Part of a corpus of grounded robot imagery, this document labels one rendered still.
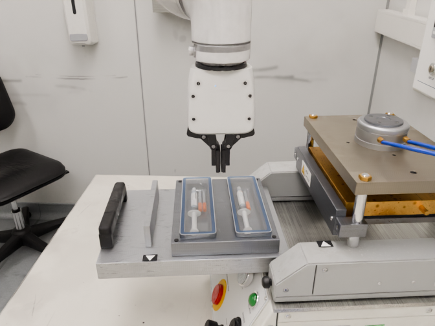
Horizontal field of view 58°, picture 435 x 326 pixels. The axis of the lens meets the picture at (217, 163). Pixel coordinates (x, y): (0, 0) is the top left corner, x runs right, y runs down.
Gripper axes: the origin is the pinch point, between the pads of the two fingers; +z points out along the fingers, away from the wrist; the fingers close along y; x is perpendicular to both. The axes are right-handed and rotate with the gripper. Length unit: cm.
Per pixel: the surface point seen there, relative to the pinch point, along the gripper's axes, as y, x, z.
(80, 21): -59, 137, -8
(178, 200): -7.4, 2.3, 9.2
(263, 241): 6.2, -9.8, 9.5
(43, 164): -83, 121, 59
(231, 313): 1.7, -7.7, 26.4
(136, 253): -13.3, -9.2, 11.8
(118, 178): -31, 57, 34
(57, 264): -37, 15, 34
